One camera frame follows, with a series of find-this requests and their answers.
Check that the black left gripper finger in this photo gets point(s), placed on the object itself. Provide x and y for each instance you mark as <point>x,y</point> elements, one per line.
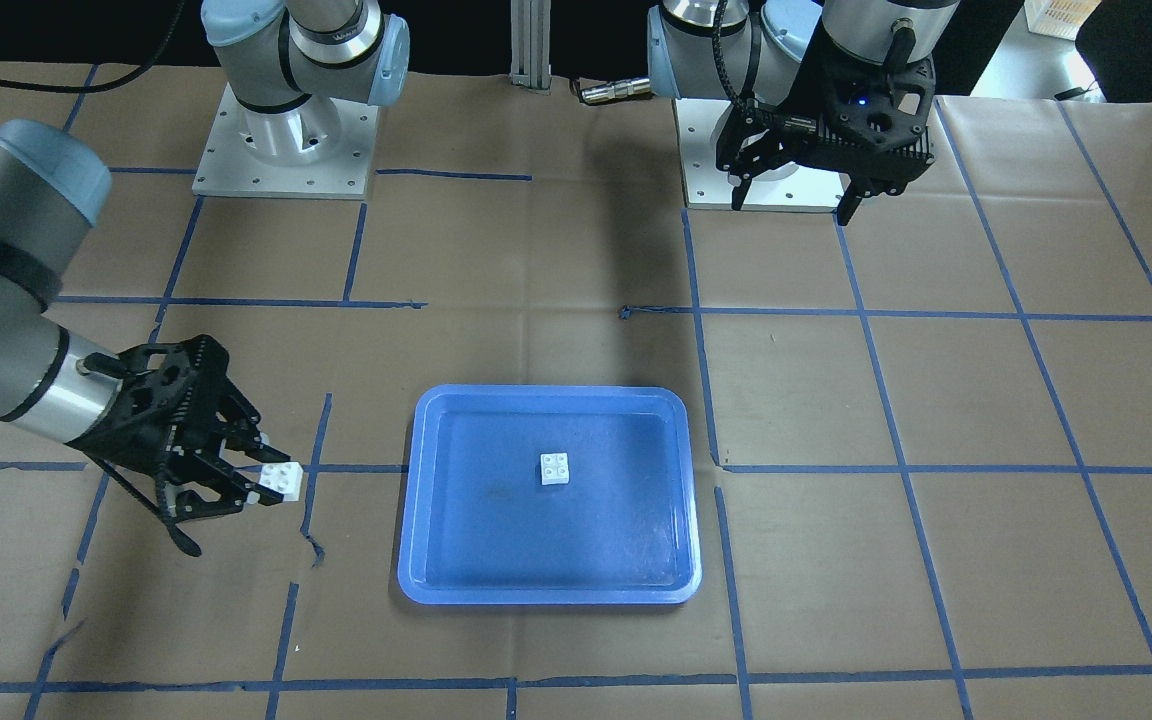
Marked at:
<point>742,175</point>
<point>858,189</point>

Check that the blue plastic tray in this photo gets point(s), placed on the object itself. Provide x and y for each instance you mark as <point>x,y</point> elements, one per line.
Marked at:
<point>478,529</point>

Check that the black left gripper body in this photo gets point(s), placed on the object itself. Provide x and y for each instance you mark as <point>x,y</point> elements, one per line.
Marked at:
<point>818,88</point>

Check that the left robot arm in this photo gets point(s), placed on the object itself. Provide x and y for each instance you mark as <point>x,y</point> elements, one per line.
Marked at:
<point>774,40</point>

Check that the white block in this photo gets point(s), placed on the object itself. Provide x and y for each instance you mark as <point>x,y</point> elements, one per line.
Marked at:
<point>554,469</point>
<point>285,478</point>

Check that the brown paper table cover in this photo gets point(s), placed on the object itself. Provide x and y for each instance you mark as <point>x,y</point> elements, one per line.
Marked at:
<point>921,443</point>

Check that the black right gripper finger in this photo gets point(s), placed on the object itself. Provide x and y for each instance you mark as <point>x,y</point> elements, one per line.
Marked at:
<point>200,501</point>
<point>251,442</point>

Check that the aluminium frame post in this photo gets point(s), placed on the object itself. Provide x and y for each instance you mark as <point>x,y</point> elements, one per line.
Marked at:
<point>529,38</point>

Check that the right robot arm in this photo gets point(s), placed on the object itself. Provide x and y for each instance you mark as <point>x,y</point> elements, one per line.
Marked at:
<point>305,80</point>

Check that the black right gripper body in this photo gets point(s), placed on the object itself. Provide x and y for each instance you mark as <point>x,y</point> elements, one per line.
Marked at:
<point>133,446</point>

